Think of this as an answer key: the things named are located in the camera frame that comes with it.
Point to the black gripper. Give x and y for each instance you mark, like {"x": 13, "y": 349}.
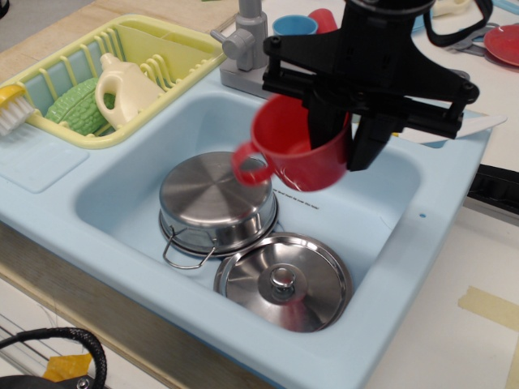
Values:
{"x": 379, "y": 75}

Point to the red plastic cup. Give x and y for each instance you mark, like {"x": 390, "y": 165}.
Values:
{"x": 280, "y": 145}

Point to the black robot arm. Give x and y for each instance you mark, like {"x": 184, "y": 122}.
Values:
{"x": 384, "y": 15}

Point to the blue plastic cup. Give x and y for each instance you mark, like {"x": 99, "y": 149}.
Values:
{"x": 294, "y": 25}

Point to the light blue plastic sink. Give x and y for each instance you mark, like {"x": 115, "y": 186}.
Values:
{"x": 98, "y": 210}

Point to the red tumbler lying down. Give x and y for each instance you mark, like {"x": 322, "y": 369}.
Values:
{"x": 324, "y": 19}

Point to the grey toy faucet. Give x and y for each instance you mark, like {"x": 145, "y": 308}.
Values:
{"x": 246, "y": 61}

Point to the cream toy object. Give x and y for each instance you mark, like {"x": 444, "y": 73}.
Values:
{"x": 449, "y": 7}

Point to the steel pot lid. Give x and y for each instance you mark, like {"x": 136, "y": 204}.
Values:
{"x": 290, "y": 280}

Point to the steel pot upside down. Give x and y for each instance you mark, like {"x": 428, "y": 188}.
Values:
{"x": 207, "y": 213}

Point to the red plastic plate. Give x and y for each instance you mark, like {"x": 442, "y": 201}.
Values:
{"x": 502, "y": 43}

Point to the cream detergent bottle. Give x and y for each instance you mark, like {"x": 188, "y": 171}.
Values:
{"x": 123, "y": 91}

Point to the beige masking tape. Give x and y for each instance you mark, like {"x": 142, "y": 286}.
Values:
{"x": 491, "y": 307}

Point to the yellow dish rack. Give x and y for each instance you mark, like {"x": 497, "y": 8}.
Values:
{"x": 174, "y": 57}

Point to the green bumpy sponge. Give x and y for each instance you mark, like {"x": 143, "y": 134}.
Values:
{"x": 77, "y": 109}

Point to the yellow white dish brush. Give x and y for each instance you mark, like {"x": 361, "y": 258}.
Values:
{"x": 15, "y": 109}

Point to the yellow tape piece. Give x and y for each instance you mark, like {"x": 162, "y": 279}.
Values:
{"x": 62, "y": 368}

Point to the white knife yellow handle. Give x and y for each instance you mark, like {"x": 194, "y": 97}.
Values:
{"x": 469, "y": 126}

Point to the black rail at table edge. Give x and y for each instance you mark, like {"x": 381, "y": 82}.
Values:
{"x": 496, "y": 187}

